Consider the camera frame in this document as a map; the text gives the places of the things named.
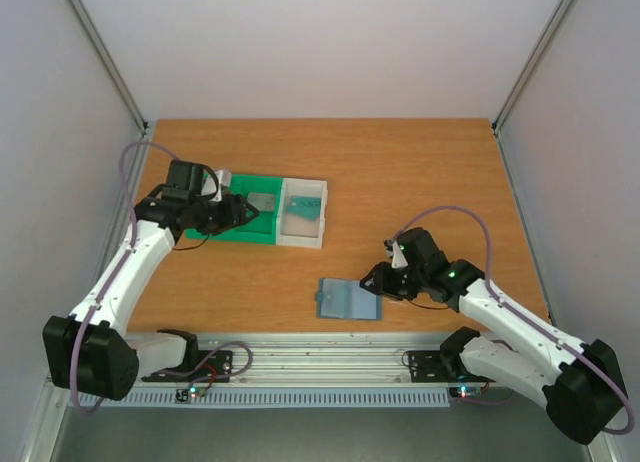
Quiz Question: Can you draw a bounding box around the teal leather card holder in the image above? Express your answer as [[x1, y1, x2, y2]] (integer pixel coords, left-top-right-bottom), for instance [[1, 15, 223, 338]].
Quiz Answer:
[[314, 278, 383, 321]]

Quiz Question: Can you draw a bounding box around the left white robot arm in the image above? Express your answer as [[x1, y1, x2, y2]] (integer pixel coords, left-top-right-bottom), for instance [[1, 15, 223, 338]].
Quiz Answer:
[[42, 160, 260, 401]]

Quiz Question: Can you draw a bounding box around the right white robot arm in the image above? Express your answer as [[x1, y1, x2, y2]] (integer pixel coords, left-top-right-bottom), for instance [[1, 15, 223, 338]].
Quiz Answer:
[[359, 228, 635, 445]]

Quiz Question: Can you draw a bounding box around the grey white card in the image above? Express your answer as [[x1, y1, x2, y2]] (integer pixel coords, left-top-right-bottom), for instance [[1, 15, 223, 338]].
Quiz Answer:
[[247, 192, 276, 213]]

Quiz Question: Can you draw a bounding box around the teal card in bin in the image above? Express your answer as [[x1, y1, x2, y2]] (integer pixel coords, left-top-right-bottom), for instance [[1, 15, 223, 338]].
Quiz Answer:
[[285, 196, 322, 221]]

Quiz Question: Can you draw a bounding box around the left green bin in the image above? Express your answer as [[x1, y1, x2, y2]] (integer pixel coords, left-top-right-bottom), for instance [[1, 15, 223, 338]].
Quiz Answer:
[[186, 170, 246, 238]]

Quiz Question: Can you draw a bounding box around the green bin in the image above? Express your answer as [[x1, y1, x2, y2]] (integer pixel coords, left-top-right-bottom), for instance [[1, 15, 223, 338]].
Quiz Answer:
[[186, 170, 246, 238], [227, 176, 284, 246]]

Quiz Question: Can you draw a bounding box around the middle green bin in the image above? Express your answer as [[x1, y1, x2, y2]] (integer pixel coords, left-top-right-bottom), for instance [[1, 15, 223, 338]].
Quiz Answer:
[[227, 176, 284, 246]]

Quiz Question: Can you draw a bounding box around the white translucent bin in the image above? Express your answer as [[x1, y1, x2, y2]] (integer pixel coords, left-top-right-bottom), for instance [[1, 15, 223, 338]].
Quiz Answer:
[[276, 178, 328, 249]]

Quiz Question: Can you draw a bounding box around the right small circuit board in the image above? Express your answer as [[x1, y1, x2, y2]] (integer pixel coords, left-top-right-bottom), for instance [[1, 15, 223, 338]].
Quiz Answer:
[[449, 385, 484, 399]]

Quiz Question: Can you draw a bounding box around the small circuit board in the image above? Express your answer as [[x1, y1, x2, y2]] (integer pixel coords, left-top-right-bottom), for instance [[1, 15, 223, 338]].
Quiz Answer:
[[449, 385, 484, 399], [175, 387, 207, 403]]

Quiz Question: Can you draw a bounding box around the left small circuit board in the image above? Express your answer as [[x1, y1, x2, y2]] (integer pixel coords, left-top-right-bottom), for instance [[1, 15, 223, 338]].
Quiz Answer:
[[175, 387, 207, 403]]

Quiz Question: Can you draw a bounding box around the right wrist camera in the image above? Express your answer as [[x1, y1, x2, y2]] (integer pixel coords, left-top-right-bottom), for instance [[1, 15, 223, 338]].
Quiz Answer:
[[384, 239, 408, 270]]

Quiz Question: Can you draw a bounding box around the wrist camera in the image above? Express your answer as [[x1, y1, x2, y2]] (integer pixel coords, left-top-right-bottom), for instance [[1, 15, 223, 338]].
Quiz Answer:
[[384, 239, 408, 270], [211, 169, 232, 202]]

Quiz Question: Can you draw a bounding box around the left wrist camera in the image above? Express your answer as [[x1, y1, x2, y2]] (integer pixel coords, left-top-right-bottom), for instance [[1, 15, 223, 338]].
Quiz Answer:
[[211, 169, 232, 202]]

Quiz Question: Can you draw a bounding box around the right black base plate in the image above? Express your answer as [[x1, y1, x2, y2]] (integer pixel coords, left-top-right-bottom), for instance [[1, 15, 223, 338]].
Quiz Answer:
[[401, 350, 492, 384]]

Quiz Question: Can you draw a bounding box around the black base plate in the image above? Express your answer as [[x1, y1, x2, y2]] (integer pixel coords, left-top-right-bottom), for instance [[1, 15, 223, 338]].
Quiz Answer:
[[142, 350, 233, 384], [401, 350, 492, 384]]

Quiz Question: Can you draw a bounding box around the aluminium front rail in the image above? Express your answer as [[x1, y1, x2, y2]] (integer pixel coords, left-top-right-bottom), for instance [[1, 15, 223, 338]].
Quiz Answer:
[[45, 331, 596, 387]]

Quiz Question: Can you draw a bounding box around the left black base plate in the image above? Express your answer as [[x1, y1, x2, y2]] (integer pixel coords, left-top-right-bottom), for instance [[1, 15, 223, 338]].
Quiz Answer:
[[142, 350, 233, 384]]

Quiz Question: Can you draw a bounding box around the grey slotted cable duct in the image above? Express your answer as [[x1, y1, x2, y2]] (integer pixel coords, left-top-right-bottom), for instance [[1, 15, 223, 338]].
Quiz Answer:
[[102, 387, 450, 410]]

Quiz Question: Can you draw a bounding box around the left aluminium frame post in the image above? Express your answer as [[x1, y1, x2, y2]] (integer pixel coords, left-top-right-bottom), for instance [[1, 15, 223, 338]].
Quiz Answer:
[[66, 0, 148, 135]]

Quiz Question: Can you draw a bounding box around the aluminium frame post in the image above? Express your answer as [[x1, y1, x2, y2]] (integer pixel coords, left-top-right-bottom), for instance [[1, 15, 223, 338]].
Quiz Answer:
[[66, 0, 148, 135], [491, 0, 578, 138]]

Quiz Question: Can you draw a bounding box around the right aluminium frame post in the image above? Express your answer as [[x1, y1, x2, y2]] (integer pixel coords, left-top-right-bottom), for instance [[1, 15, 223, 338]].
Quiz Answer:
[[491, 0, 578, 138]]

